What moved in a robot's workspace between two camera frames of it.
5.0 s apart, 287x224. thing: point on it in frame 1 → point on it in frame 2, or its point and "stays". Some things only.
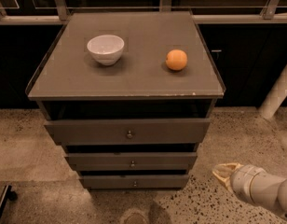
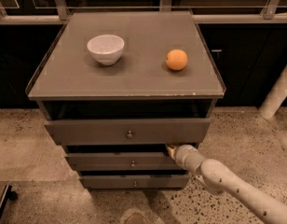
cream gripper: (242, 183) → (180, 153)
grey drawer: (131, 161) stays
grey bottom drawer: (135, 182) stays
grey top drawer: (94, 132) stays
